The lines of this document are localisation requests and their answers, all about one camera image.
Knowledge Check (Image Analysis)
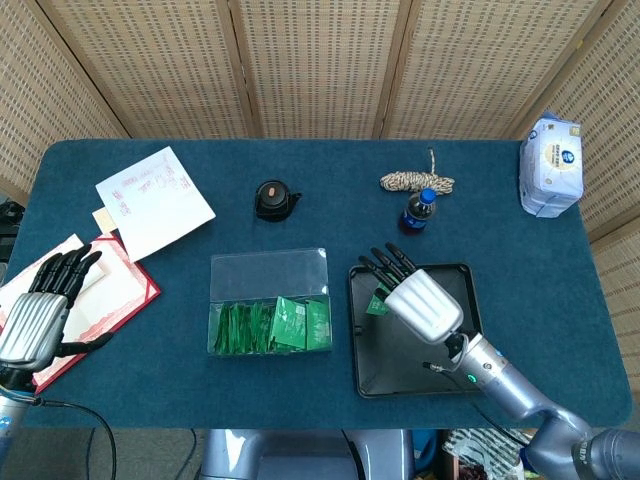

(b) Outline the folded white paper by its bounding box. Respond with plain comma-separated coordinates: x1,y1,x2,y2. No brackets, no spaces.
64,244,114,301

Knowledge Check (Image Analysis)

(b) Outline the beige card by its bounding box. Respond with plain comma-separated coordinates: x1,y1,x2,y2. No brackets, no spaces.
91,205,121,234

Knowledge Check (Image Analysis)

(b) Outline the blue-grey robot torso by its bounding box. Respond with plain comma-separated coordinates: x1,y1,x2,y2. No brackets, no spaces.
199,428,416,480

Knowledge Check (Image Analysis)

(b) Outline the black plastic tray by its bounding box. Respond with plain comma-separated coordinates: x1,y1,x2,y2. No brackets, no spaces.
348,262,485,400

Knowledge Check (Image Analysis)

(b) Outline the black cable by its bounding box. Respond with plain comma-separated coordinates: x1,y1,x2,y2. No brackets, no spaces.
29,397,117,480

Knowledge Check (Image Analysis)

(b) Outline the red certificate folder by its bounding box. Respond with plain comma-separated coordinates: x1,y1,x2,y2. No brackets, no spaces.
0,233,162,395

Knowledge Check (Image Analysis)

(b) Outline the black teapot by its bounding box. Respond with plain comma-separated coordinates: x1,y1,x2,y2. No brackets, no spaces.
253,179,304,221

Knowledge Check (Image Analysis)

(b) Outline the striped snack packet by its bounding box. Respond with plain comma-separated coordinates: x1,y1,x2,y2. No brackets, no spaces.
414,428,536,480

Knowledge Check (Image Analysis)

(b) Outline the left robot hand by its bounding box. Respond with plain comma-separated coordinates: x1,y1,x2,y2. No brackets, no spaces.
0,243,115,372

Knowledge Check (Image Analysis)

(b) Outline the black device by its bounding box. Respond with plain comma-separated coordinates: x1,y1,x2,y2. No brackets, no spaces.
0,199,25,264

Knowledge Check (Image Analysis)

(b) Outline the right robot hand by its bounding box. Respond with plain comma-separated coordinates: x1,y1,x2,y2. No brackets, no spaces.
357,242,465,345

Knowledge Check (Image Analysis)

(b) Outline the cola bottle with blue cap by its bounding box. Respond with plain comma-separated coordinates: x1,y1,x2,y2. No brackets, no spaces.
398,188,438,236

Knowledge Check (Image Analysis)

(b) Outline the transparent plastic box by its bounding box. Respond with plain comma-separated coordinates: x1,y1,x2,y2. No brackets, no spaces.
207,247,334,357

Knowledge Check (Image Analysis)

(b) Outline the thin wrist cable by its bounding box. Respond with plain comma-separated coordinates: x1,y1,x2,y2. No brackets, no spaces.
422,334,471,375

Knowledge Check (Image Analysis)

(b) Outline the white paper sheet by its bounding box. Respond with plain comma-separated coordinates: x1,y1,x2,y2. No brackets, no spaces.
95,145,217,264

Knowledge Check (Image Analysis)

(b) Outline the white tissue pack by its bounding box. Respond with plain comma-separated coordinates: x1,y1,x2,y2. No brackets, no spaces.
518,110,585,220

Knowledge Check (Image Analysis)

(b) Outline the coiled beige rope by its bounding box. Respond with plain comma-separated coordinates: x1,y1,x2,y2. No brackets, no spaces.
379,148,456,195

